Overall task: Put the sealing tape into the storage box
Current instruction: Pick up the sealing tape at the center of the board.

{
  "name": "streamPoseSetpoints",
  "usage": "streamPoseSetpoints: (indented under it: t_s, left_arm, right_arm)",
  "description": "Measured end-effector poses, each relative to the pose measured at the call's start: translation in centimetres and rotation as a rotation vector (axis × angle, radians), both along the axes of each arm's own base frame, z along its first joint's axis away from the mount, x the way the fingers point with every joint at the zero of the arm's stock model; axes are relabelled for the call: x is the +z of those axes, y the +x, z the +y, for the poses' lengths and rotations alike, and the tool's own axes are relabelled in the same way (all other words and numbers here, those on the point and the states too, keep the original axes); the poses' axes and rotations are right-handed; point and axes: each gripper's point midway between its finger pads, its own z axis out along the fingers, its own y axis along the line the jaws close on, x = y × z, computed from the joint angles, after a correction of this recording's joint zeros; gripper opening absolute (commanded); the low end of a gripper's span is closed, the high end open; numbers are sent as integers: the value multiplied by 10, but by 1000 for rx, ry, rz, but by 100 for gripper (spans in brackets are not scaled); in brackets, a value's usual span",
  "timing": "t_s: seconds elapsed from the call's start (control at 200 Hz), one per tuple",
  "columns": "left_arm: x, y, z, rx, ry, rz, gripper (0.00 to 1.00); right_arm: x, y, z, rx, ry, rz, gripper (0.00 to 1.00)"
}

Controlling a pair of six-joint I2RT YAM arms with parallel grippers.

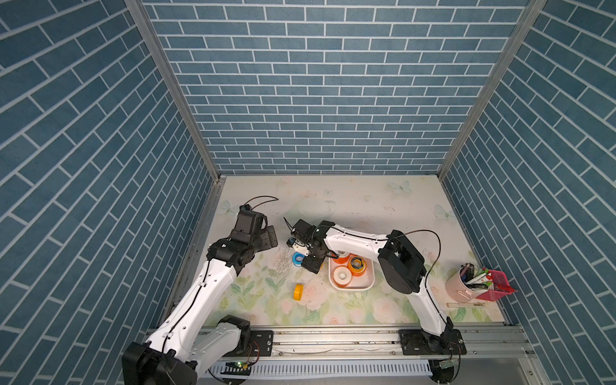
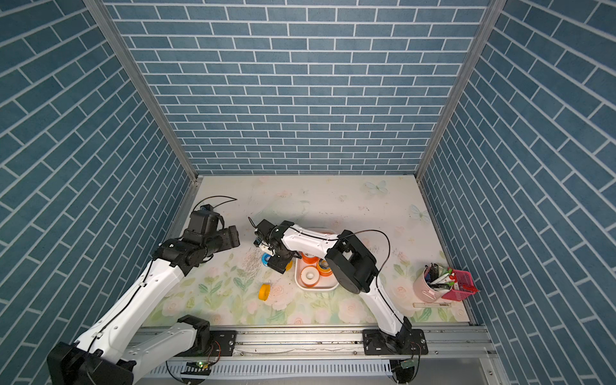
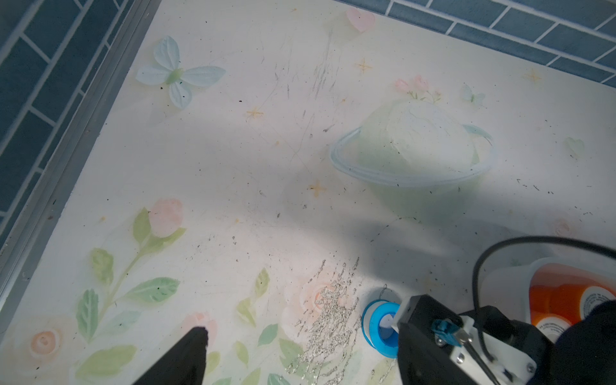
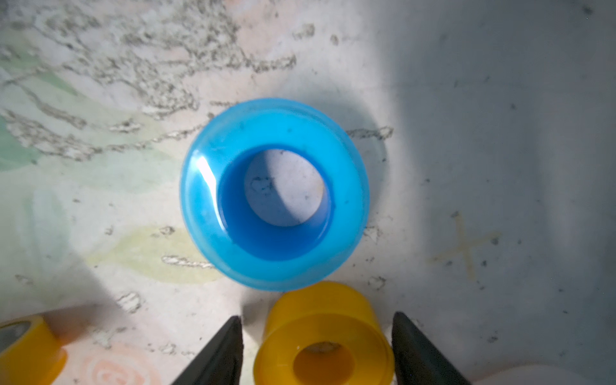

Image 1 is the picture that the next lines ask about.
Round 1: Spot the blue tape roll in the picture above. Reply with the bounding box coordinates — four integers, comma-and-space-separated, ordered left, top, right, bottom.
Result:
292, 253, 305, 267

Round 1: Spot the orange sealing tape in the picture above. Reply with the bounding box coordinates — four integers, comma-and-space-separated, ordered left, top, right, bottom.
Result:
333, 254, 351, 265
331, 266, 353, 288

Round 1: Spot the small yellow tape roll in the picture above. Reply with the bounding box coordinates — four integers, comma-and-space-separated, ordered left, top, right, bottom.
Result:
293, 284, 304, 302

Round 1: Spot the yellow black tape roll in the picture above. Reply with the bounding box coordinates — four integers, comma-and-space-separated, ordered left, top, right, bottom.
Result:
347, 256, 367, 277

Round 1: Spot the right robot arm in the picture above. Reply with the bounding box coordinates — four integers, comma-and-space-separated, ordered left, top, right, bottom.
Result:
287, 220, 467, 356

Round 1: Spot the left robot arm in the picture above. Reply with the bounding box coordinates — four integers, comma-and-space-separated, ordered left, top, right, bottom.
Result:
121, 204, 278, 384

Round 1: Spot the white storage box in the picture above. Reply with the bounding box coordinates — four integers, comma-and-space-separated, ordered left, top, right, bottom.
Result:
328, 253, 375, 292

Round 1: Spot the pink pen cup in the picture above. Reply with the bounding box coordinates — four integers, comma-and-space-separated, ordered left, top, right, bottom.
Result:
445, 263, 489, 303

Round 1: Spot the pink basket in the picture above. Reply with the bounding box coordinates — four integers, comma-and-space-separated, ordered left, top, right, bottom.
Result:
476, 269, 517, 302

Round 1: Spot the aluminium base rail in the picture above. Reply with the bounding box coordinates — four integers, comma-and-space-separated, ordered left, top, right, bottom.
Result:
251, 323, 536, 364

